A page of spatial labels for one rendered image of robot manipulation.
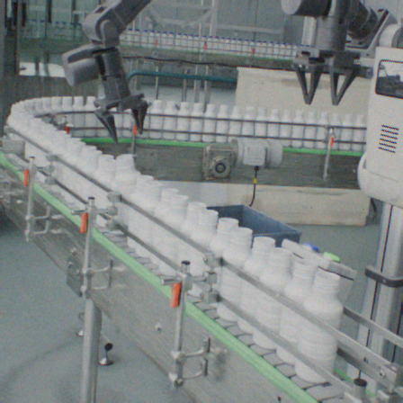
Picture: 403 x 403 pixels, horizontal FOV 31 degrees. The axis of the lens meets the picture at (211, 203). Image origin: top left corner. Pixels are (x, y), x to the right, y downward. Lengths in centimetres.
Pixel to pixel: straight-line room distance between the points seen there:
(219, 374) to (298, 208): 463
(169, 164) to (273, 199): 269
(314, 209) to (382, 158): 414
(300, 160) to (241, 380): 219
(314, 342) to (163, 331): 45
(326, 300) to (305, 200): 480
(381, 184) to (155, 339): 69
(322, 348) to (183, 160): 217
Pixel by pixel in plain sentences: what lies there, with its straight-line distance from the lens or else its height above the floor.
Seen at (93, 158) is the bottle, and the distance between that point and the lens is 187.
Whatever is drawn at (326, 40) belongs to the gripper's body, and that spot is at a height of 150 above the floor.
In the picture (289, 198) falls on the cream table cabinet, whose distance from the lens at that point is 583.
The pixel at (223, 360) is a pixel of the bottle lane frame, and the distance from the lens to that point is 128.
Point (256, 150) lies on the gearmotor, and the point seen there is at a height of 101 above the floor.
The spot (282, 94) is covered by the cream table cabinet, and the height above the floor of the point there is 103.
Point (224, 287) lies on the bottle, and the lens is 129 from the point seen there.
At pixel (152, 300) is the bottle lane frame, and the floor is 95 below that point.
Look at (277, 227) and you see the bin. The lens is 221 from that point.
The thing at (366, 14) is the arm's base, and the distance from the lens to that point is 196.
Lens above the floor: 151
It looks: 14 degrees down
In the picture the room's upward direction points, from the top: 6 degrees clockwise
